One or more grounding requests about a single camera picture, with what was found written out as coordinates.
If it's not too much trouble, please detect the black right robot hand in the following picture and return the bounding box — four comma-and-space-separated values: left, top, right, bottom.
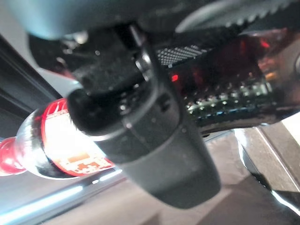
4, 0, 300, 209

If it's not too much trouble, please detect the cola bottle red cap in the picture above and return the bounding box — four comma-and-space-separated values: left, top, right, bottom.
0, 28, 291, 181

